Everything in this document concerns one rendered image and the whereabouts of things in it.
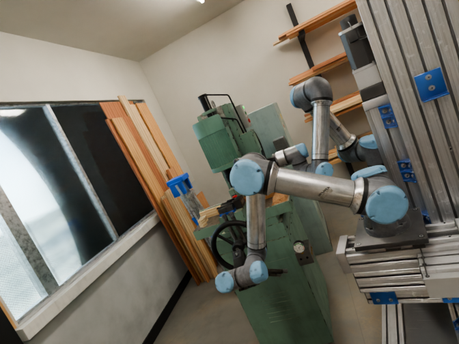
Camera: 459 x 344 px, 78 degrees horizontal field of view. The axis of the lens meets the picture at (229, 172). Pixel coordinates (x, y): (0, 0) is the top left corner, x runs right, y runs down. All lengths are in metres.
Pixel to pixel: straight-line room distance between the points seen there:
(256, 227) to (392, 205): 0.48
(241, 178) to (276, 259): 0.86
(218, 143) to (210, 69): 2.52
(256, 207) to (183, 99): 3.20
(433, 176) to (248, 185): 0.68
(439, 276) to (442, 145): 0.44
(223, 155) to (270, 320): 1.03
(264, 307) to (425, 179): 1.14
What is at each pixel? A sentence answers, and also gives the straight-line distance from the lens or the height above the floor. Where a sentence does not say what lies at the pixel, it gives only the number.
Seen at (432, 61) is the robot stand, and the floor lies 1.31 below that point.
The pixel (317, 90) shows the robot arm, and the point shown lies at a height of 1.36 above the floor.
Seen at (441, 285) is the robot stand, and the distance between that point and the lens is 1.10.
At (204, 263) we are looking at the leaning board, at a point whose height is 0.19.
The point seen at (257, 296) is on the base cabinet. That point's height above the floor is 0.40.
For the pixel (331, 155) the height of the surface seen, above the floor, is 0.61.
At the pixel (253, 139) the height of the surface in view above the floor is 1.24.
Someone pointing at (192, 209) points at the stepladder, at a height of 0.86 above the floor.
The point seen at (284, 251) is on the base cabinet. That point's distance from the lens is 1.66.
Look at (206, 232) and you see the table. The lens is 1.70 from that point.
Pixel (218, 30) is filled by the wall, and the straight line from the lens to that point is 4.08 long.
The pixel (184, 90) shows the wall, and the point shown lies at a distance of 4.15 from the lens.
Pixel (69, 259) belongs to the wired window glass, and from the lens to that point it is 2.43.
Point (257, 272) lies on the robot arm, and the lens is 1.09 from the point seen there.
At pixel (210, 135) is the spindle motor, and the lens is 1.61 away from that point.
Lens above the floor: 1.38
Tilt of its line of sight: 8 degrees down
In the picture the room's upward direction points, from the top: 24 degrees counter-clockwise
